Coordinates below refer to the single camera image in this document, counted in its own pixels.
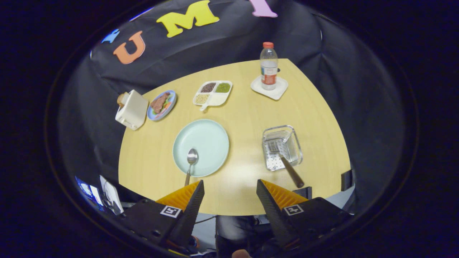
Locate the pale green round plate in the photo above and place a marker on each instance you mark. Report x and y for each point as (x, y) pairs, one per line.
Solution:
(208, 139)

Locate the clear perforated basket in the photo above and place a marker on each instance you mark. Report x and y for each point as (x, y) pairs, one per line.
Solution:
(274, 165)

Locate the steak with vegetables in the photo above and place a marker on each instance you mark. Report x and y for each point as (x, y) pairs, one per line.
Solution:
(158, 103)

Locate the metal spoon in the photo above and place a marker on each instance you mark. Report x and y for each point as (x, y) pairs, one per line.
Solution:
(192, 156)

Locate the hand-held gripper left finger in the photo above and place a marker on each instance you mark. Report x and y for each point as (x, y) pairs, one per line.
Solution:
(190, 211)

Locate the black table bracket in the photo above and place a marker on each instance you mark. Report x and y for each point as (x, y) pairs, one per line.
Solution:
(304, 191)
(346, 180)

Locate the person's grey clothing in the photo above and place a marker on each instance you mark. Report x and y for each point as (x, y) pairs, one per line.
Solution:
(233, 227)

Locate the black backdrop cloth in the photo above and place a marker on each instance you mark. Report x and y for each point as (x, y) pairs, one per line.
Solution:
(322, 53)

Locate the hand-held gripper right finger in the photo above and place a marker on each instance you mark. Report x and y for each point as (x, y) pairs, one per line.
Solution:
(272, 211)

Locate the white divided dish with grains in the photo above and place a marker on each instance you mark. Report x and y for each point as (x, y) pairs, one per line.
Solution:
(217, 99)

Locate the toasted bread slice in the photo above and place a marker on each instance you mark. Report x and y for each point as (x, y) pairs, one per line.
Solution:
(122, 99)

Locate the blue lit screen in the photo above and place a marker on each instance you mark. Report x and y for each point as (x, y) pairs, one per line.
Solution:
(89, 191)

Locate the white square coaster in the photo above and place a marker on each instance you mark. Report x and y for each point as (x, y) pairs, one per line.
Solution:
(278, 92)

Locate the clear bottle with red cap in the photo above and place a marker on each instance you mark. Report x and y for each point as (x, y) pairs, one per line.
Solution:
(269, 68)

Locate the white toaster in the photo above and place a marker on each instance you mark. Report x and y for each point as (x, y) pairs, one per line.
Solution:
(134, 109)

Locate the small blue plate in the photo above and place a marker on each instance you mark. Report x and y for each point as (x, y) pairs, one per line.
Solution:
(168, 109)

